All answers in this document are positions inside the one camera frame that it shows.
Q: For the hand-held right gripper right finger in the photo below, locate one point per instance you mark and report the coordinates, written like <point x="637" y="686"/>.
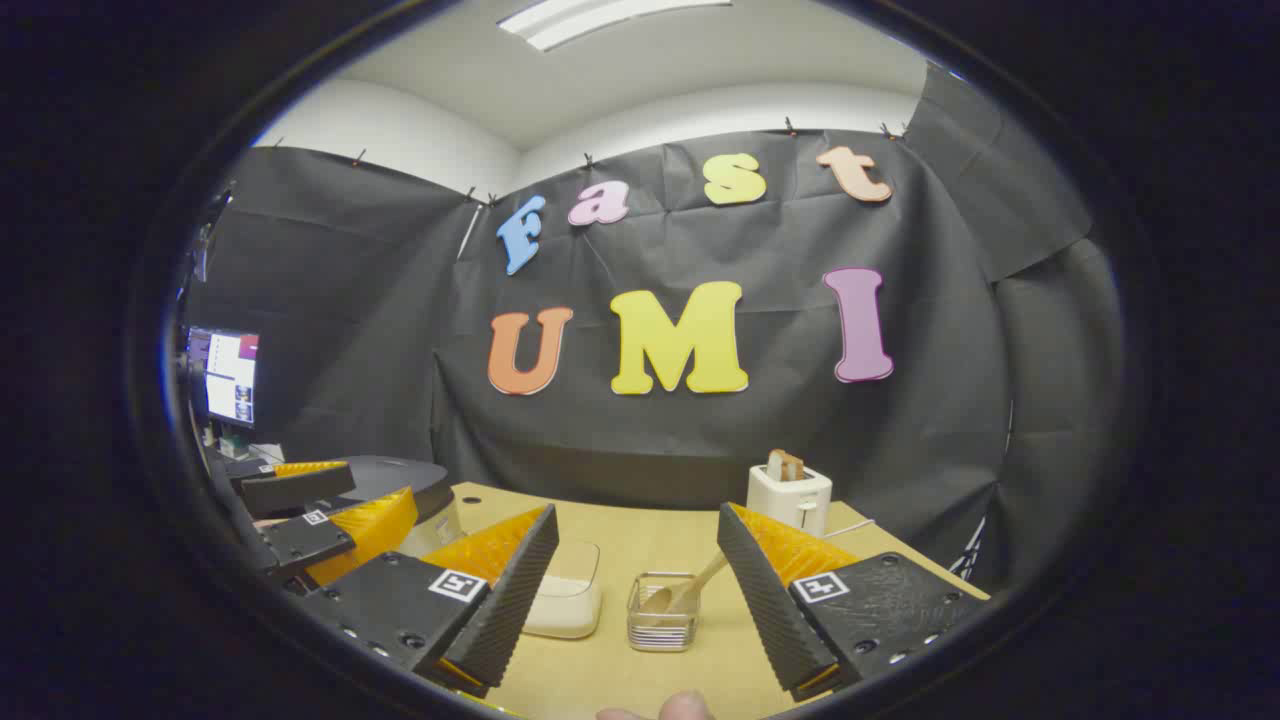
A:
<point x="765" y="610"/>

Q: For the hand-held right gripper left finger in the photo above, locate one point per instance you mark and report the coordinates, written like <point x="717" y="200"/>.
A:
<point x="510" y="610"/>

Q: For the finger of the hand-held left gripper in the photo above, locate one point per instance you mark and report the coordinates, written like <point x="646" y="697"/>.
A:
<point x="310" y="545"/>
<point x="300" y="490"/>

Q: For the wooden spoon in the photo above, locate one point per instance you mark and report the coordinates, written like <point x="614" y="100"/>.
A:
<point x="700" y="580"/>

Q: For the black silver rice cooker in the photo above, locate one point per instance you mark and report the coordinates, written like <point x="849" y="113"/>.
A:
<point x="400" y="475"/>

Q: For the clear chopstick holder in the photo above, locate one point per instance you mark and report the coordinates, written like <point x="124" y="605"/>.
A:
<point x="660" y="630"/>

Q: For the white side table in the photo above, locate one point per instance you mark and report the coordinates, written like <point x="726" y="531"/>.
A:
<point x="268" y="452"/>

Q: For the small teal box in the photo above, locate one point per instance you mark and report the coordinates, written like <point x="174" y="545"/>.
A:
<point x="235" y="446"/>

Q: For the white toaster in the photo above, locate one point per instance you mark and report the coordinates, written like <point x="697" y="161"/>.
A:
<point x="790" y="500"/>

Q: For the computer monitor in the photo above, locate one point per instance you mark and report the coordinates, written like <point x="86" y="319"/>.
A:
<point x="232" y="375"/>

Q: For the bread slice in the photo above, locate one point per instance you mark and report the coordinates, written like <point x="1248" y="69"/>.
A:
<point x="785" y="465"/>

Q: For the black backdrop cloth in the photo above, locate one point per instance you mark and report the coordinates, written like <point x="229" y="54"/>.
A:
<point x="700" y="440"/>

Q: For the ceiling light panel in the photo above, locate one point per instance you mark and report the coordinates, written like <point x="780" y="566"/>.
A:
<point x="560" y="25"/>

